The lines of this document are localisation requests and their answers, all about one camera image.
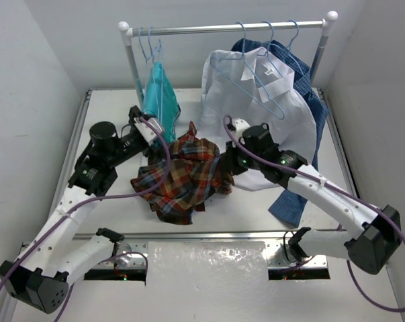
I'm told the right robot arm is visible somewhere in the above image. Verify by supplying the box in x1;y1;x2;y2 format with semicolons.
224;119;401;274

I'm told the red plaid shirt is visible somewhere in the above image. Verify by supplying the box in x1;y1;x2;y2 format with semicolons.
142;121;234;225

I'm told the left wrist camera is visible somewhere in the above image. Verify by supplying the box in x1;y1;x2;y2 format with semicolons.
134;117;164;146

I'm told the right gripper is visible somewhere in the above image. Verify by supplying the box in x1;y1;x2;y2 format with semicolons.
220;137;263;175

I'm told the white clothes rack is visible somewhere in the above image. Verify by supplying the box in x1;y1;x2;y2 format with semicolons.
118;11;339;104

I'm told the blue checked shirt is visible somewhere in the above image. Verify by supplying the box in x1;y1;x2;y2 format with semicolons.
232;38;328;227

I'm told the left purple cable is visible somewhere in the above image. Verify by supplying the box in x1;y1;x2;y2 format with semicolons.
0;116;172;322

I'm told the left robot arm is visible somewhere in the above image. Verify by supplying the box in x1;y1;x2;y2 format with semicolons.
0;106;159;314

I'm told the blue hanger white shirt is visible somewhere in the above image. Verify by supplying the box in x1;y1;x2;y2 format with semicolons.
254;20;283;101

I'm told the purple cable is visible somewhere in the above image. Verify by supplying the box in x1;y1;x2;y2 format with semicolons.
0;116;172;322
222;115;405;313

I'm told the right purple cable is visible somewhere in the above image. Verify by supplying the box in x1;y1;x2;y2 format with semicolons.
222;115;405;313

